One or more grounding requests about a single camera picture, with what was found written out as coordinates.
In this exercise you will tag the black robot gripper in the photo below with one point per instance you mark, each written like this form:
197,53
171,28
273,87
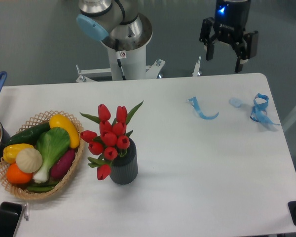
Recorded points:
229,25

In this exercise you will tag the red tulip bouquet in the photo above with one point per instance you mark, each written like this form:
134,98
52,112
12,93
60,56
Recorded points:
113,139

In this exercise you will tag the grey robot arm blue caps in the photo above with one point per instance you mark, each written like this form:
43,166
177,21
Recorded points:
120,27

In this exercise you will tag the small blue tape piece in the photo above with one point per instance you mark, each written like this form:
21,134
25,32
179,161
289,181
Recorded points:
235,102

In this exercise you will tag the purple sweet potato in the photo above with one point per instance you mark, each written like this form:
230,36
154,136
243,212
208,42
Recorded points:
60,169

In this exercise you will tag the white frame at right edge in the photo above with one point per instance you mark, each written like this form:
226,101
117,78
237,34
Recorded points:
289,120

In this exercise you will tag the green bok choy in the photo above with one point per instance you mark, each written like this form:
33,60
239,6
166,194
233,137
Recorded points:
51,145

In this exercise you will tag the yellow squash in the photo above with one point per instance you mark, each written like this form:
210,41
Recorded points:
65,123

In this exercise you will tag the curled blue tape strip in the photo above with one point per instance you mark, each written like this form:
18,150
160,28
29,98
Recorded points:
193,101

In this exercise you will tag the green cucumber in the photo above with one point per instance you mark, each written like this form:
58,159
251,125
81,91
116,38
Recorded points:
29,136

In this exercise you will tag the orange fruit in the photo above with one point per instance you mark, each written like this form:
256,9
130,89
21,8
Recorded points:
16,176

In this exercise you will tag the clear pen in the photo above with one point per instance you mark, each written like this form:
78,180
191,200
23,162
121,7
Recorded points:
27,211

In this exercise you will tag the dark grey ribbed vase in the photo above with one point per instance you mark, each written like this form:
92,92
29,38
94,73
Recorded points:
124,169

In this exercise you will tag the green pea pods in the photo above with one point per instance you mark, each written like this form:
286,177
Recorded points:
41,188

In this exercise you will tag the yellow bell pepper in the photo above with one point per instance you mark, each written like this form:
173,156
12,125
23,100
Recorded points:
11,151

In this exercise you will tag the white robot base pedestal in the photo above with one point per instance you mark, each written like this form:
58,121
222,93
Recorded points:
124,65

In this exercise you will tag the tangled blue tape strip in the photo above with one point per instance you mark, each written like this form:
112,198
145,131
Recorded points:
259,113

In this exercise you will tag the black smartphone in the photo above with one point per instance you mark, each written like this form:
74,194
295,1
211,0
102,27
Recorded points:
10,216

